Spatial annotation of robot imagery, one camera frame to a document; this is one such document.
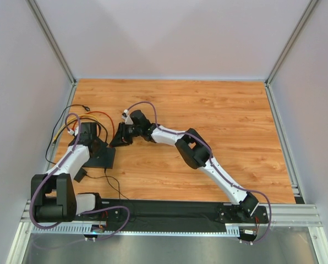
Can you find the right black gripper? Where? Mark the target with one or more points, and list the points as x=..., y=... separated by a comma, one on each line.
x=126, y=132

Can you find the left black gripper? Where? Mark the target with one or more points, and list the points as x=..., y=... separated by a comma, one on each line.
x=97, y=148

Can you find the black network switch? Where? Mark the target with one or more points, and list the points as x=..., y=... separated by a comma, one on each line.
x=105, y=159

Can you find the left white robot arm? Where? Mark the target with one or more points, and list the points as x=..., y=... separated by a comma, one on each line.
x=53, y=199

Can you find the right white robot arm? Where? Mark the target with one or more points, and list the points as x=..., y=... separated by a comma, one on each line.
x=193, y=149

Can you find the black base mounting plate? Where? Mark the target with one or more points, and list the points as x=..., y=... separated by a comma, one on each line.
x=180, y=216

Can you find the grey slotted cable duct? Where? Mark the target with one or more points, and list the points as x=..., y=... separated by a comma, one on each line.
x=89, y=229

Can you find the left aluminium frame post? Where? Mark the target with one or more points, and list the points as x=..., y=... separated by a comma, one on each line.
x=43, y=24

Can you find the aluminium frame post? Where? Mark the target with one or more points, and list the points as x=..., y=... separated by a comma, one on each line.
x=292, y=40
x=43, y=24

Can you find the front aluminium frame rail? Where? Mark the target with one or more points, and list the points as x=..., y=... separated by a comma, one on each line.
x=282, y=214

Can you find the right aluminium frame post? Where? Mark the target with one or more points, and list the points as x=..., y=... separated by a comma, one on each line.
x=292, y=40

